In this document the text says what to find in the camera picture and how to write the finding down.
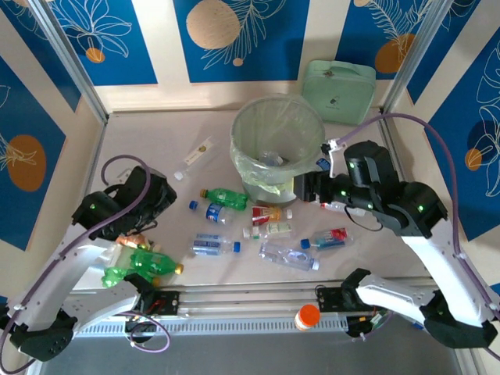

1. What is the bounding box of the red and blue label bottle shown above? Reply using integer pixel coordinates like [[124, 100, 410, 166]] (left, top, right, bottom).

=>
[[299, 227, 355, 251]]

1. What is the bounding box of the clear square tube bottle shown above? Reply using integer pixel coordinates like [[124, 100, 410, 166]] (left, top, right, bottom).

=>
[[173, 135, 220, 181]]

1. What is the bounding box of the Pepsi label clear bottle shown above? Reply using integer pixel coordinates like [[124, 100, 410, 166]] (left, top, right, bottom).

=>
[[189, 200, 236, 227]]

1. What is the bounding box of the green labelled soda bottle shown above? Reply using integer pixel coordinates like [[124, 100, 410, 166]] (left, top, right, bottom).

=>
[[198, 187, 250, 210]]

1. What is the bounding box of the large clear water bottle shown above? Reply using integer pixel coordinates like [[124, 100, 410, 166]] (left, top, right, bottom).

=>
[[257, 241, 320, 273]]

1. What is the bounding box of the translucent green trash bin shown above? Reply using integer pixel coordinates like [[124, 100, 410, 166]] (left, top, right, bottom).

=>
[[230, 96, 327, 196], [230, 96, 327, 208]]

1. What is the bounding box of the crumpled clear plastic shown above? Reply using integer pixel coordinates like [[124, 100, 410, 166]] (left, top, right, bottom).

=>
[[97, 245, 136, 274]]

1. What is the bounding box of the small green label bottle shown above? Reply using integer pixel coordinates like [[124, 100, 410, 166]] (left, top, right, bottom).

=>
[[265, 221, 294, 238]]

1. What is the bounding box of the red yellow crushed bottle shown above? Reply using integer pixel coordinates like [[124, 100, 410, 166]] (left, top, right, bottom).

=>
[[251, 205, 295, 228]]

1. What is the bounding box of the mint green zip case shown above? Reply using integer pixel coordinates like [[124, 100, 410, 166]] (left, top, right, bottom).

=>
[[301, 59, 377, 127]]

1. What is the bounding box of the orange lid pill bottle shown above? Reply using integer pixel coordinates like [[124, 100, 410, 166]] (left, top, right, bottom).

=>
[[293, 303, 321, 332]]

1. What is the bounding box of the black electronics module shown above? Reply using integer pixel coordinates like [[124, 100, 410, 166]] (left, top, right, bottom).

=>
[[123, 314, 159, 345], [345, 312, 388, 341]]

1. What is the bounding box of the grey metal sheet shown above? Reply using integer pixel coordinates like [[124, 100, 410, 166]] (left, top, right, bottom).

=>
[[27, 310, 481, 375]]

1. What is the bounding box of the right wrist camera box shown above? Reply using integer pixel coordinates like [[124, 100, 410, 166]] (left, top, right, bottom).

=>
[[320, 138, 349, 179]]

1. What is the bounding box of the aluminium side rail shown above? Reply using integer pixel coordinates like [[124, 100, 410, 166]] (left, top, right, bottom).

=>
[[375, 109, 442, 282]]

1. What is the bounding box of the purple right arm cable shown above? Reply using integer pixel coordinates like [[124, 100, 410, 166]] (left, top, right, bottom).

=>
[[338, 112, 500, 340]]

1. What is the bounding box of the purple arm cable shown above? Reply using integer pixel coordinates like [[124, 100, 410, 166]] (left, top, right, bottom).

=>
[[338, 112, 500, 340], [0, 155, 172, 372]]

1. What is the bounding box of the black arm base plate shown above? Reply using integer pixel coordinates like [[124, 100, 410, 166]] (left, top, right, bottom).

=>
[[138, 288, 181, 316], [315, 287, 376, 313]]

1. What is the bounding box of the aluminium frame post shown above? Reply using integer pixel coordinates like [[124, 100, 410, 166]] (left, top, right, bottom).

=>
[[380, 0, 457, 117], [27, 0, 111, 126]]

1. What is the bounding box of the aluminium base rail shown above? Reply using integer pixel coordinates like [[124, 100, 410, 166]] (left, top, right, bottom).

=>
[[58, 277, 442, 320]]

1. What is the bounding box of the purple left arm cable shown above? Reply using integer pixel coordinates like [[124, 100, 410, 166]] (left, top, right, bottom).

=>
[[0, 155, 172, 372]]

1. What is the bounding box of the white slotted cable duct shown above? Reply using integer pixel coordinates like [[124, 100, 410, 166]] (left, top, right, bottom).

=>
[[73, 316, 348, 339]]

